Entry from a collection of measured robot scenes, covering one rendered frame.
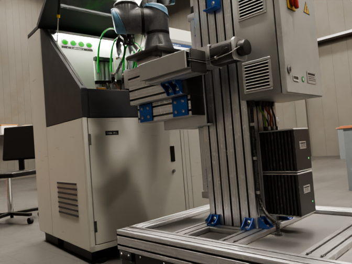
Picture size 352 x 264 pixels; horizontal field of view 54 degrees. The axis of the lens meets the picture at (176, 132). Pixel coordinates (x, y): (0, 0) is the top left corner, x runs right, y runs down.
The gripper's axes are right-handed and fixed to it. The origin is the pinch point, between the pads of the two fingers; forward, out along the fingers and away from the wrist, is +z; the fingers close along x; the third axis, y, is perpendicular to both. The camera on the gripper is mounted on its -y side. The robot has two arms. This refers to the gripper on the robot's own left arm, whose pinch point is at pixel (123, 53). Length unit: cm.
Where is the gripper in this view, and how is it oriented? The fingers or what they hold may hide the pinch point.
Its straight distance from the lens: 225.8
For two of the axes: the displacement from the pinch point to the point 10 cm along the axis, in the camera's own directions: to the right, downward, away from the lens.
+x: 8.5, -2.7, 4.4
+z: -1.1, 7.4, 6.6
